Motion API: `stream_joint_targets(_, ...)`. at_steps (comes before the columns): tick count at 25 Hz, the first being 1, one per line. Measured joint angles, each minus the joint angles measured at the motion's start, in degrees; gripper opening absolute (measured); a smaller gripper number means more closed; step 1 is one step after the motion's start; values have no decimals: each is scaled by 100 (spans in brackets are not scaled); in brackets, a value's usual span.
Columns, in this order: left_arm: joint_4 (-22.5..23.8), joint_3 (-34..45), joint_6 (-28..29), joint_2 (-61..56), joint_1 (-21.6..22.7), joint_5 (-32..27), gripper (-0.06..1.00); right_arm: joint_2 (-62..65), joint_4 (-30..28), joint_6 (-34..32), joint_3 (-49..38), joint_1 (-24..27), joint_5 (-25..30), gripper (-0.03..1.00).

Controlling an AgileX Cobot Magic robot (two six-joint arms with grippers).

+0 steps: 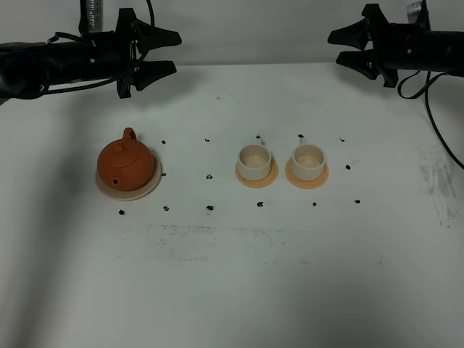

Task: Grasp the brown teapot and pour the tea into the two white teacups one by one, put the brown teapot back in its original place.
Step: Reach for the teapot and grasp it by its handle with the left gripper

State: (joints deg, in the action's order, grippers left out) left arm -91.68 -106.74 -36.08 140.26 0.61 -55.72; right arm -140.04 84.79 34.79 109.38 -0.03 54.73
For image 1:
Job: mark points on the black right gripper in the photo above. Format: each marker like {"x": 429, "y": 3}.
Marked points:
{"x": 391, "y": 44}

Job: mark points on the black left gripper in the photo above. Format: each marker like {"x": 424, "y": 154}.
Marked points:
{"x": 108, "y": 55}

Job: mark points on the brown clay teapot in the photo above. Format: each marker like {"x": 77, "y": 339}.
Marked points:
{"x": 126, "y": 164}

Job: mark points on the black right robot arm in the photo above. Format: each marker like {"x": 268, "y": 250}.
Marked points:
{"x": 434, "y": 51}

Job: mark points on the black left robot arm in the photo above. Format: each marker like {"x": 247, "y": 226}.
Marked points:
{"x": 33, "y": 70}

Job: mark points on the beige round teapot coaster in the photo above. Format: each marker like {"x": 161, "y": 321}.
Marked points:
{"x": 126, "y": 196}

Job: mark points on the right white teacup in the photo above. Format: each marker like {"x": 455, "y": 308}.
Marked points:
{"x": 308, "y": 161}

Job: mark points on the white teacup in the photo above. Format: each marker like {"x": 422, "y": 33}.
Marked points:
{"x": 254, "y": 161}
{"x": 308, "y": 161}

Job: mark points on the right orange cup coaster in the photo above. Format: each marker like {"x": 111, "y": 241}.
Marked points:
{"x": 306, "y": 184}

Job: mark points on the orange cup coaster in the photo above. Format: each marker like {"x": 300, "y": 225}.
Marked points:
{"x": 306, "y": 184}
{"x": 268, "y": 180}

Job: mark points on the left white teacup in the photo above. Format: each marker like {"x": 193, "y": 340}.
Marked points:
{"x": 254, "y": 161}

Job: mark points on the left orange cup coaster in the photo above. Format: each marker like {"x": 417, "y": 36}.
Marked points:
{"x": 268, "y": 180}

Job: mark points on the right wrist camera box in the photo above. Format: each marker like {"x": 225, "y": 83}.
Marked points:
{"x": 417, "y": 13}

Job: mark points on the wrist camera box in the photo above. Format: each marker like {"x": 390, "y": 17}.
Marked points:
{"x": 91, "y": 16}
{"x": 417, "y": 13}

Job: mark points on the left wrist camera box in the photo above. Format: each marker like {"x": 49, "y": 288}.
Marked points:
{"x": 91, "y": 16}

